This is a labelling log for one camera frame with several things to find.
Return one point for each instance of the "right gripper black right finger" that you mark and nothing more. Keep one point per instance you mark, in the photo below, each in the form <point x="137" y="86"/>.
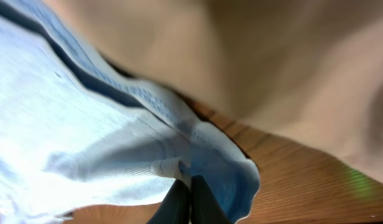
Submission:
<point x="204" y="207"/>

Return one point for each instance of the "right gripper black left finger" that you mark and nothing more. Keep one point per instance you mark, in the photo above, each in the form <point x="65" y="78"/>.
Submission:
<point x="175" y="207"/>

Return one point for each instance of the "light blue printed t-shirt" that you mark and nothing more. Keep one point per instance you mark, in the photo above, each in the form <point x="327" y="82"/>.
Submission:
<point x="76" y="133"/>

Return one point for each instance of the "beige shorts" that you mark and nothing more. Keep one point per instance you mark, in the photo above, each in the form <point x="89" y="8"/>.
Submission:
<point x="307" y="70"/>

